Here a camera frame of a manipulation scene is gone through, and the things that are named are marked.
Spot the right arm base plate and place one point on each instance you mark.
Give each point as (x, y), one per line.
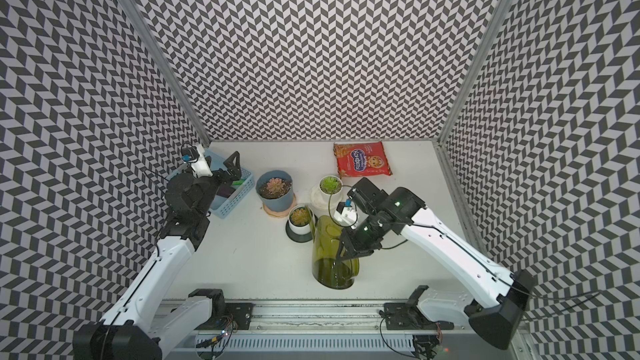
(403, 317)

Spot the purple toy eggplant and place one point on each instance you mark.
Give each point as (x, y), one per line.
(226, 191)

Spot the white pot yellow-green succulent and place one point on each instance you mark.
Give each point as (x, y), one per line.
(300, 220)

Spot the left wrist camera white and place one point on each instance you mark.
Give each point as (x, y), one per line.
(194, 156)

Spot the corner aluminium post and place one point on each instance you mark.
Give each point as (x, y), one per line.
(484, 48)
(140, 26)

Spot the white pot green succulent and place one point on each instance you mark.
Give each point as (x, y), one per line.
(330, 189)

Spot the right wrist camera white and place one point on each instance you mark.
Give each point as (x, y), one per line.
(345, 213)

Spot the red cookie snack bag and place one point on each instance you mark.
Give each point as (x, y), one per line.
(361, 160)

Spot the left corner aluminium post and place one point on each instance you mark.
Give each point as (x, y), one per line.
(140, 26)

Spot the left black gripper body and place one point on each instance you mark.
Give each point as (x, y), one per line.
(209, 186)

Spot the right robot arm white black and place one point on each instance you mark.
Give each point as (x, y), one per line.
(495, 298)

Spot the blue pot pink succulent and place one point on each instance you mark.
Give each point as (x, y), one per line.
(274, 184)

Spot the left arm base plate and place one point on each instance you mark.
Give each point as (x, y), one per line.
(236, 314)

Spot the green transparent watering can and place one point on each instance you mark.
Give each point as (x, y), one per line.
(327, 269)

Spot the round cork coaster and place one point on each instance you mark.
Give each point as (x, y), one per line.
(281, 207)

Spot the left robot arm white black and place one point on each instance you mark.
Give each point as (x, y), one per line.
(126, 331)

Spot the aluminium front rail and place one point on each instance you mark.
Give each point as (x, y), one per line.
(320, 316)

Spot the light blue plastic basket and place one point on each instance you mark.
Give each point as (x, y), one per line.
(216, 162)

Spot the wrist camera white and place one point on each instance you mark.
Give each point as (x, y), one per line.
(345, 213)
(194, 156)

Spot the white round saucer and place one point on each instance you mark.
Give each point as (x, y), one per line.
(319, 205)

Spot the dark round saucer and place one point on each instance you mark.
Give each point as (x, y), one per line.
(297, 237)

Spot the right corner aluminium post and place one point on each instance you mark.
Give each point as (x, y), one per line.
(484, 48)

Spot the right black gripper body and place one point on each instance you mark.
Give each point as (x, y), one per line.
(366, 237)

